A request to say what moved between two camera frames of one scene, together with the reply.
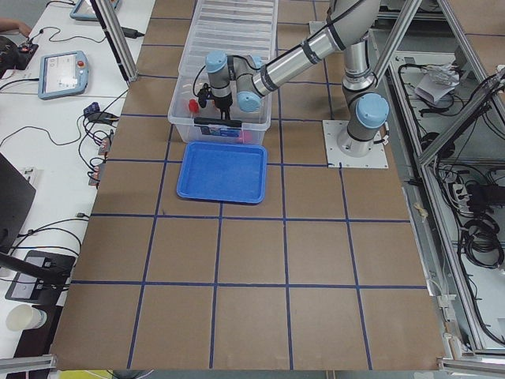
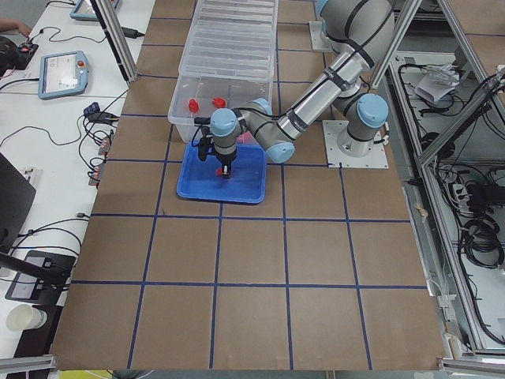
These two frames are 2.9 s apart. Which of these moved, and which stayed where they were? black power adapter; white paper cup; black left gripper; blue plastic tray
Moved: black left gripper
Stayed: black power adapter; blue plastic tray; white paper cup
